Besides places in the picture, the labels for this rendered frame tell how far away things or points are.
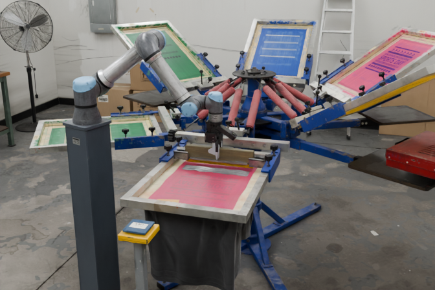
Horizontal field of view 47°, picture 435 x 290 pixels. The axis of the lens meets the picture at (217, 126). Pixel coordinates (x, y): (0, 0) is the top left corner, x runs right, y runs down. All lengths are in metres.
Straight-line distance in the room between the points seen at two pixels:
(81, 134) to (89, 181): 0.26
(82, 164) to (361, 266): 2.07
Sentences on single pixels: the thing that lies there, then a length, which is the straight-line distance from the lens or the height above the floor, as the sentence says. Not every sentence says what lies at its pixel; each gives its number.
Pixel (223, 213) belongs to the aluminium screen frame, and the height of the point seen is 0.99.
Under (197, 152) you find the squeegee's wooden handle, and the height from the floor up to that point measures 1.02.
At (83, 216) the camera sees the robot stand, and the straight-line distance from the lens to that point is 2.92.
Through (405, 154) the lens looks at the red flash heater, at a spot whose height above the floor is 1.10.
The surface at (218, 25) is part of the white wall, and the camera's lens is 6.89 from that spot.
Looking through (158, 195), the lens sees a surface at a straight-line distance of 2.41.
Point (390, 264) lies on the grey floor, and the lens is 3.86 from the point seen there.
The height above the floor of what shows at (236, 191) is 0.95.
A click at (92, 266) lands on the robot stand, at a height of 0.37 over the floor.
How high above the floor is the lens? 1.96
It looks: 17 degrees down
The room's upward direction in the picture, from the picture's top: straight up
